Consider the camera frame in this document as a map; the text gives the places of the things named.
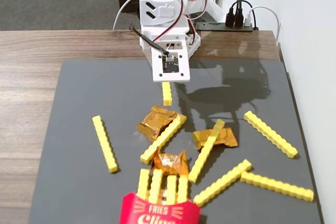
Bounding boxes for crinkle-cut plastic fry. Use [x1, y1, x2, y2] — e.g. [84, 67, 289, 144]
[193, 158, 253, 207]
[140, 114, 187, 165]
[161, 81, 173, 107]
[148, 168, 164, 205]
[177, 176, 190, 204]
[165, 175, 177, 205]
[137, 168, 151, 200]
[239, 171, 315, 202]
[92, 115, 119, 174]
[243, 110, 299, 159]
[187, 119, 226, 184]

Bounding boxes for black camera cable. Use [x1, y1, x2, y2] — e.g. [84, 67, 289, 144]
[129, 24, 170, 55]

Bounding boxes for black power strip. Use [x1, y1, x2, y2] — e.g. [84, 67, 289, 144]
[195, 22, 260, 32]

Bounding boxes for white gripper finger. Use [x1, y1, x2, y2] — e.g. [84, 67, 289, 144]
[183, 32, 202, 59]

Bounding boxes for black plug with cable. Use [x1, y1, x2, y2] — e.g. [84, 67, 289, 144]
[234, 0, 255, 28]
[224, 0, 242, 28]

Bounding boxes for red paper fries box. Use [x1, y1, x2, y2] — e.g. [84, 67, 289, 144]
[119, 191, 202, 224]

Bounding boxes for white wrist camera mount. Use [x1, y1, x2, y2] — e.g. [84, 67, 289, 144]
[150, 47, 192, 83]

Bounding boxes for thin white cable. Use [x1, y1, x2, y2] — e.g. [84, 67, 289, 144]
[112, 0, 140, 30]

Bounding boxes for white plug with cable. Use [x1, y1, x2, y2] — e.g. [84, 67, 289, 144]
[244, 5, 281, 46]

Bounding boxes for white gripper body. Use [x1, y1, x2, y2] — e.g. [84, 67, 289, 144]
[139, 22, 190, 57]

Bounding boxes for metallic foil wrapped candy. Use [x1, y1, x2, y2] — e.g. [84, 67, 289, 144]
[150, 150, 191, 178]
[135, 105, 182, 143]
[193, 127, 239, 152]

